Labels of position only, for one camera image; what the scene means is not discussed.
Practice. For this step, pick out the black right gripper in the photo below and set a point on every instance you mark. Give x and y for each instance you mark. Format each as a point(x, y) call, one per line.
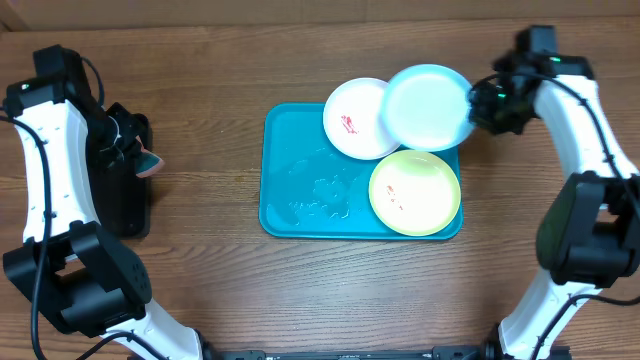
point(483, 116)

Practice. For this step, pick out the black rectangular bin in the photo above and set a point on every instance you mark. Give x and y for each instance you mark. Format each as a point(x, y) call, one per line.
point(121, 199)

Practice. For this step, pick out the light blue plate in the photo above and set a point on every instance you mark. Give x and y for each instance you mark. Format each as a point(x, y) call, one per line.
point(425, 107)

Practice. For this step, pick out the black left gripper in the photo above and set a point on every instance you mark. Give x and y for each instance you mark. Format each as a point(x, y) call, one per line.
point(136, 128)

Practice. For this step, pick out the teal plastic tray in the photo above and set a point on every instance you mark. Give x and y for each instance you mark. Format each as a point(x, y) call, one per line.
point(308, 188)

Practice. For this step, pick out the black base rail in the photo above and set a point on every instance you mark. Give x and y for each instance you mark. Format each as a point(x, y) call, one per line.
point(459, 352)

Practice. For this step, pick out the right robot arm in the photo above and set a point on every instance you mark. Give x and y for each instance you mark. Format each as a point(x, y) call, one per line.
point(589, 237)

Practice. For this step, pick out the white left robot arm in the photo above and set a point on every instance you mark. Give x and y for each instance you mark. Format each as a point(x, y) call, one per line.
point(77, 275)

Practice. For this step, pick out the pink and green sponge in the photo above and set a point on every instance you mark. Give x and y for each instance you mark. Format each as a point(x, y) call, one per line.
point(147, 163)

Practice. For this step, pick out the yellow-green plate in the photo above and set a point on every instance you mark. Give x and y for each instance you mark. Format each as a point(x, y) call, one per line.
point(414, 193)

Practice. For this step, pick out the white plate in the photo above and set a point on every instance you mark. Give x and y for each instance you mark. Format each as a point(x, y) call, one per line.
point(352, 120)

